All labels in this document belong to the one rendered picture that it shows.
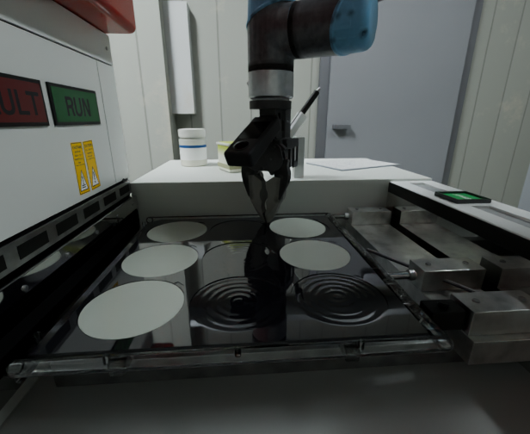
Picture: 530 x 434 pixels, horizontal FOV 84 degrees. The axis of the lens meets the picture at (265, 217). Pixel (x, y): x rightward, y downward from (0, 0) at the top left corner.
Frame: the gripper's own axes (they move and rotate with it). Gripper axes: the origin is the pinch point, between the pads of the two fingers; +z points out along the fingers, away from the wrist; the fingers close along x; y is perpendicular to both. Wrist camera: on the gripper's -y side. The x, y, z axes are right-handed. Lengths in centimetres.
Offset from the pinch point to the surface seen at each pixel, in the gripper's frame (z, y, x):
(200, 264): 1.3, -18.5, 0.6
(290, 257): 1.3, -11.1, -9.3
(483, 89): -40, 250, -68
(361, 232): 3.2, 8.7, -16.3
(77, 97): -19.8, -18.8, 19.1
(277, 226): 1.2, -0.5, -2.8
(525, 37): -76, 262, -89
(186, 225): 1.3, -7.0, 12.6
